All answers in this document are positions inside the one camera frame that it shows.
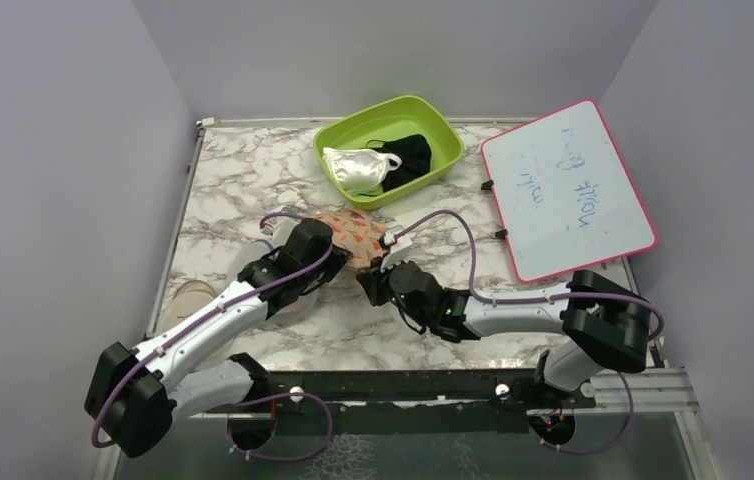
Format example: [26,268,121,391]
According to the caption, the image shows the beige bra cup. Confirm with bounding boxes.
[154,279,217,335]

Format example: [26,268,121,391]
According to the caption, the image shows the white satin bra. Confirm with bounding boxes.
[322,147,403,193]

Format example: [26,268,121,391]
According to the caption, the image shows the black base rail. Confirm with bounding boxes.
[209,368,595,436]

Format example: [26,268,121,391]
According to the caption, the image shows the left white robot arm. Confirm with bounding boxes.
[84,218,353,458]

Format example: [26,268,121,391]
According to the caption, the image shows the white mesh laundry bag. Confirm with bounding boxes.
[225,240,319,327]

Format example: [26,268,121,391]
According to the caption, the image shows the green plastic basin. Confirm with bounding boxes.
[313,95,465,210]

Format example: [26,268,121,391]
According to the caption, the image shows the black bra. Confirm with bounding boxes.
[365,134,432,192]

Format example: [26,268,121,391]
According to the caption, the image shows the pink framed whiteboard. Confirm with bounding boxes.
[480,99,658,283]

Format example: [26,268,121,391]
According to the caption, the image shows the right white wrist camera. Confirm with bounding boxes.
[380,226,412,272]

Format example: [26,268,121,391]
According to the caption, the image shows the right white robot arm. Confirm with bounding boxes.
[356,262,651,407]

